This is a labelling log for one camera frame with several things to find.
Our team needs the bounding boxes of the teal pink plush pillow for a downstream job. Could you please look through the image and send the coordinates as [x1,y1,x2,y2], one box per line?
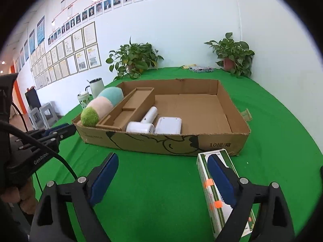
[81,87,124,127]

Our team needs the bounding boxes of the green white carton box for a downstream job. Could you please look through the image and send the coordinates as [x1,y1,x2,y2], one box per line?
[196,149,257,240]

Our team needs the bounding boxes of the narrow cardboard divider box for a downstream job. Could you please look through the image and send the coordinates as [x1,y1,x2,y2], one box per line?
[96,87,155,132]

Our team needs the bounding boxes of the white device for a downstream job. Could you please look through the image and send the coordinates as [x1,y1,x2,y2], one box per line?
[154,117,182,135]

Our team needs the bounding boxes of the person's left hand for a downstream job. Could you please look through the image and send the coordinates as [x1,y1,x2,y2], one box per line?
[1,177,38,215]

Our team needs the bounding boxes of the grey plastic stool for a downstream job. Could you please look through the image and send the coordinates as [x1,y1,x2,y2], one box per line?
[27,107,43,129]
[39,103,59,129]

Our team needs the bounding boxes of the black cabinet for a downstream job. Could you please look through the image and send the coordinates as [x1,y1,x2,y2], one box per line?
[25,86,42,110]

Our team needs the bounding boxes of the green patterned paper cup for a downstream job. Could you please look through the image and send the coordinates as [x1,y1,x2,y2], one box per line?
[77,91,91,109]

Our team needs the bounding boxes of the white kettle black lid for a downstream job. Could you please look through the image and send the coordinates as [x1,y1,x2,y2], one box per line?
[85,78,105,98]

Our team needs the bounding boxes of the green table cloth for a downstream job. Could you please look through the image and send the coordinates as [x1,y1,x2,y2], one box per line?
[32,66,321,242]

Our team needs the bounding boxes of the left potted green plant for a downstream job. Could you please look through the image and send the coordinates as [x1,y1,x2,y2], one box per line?
[106,38,164,81]

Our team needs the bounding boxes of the potted green plant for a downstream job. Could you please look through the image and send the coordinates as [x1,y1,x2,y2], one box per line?
[204,32,255,78]
[106,38,164,81]

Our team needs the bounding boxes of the large cardboard tray box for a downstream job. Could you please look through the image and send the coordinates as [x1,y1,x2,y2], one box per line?
[72,79,251,156]

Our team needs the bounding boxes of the yellow small packet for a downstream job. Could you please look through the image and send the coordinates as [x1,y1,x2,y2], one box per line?
[181,64,197,70]

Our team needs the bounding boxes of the staff photo row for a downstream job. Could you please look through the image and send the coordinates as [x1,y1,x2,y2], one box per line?
[48,0,144,46]

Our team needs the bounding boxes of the colourful small packet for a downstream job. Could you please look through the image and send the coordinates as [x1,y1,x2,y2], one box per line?
[189,66,214,73]

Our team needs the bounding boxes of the right potted green plant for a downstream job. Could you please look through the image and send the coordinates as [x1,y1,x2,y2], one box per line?
[204,32,255,78]

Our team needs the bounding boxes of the black cable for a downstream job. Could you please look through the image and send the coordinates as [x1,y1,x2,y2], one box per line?
[0,101,78,192]

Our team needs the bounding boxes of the framed certificates on wall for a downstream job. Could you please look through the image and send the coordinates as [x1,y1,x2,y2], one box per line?
[14,18,102,93]

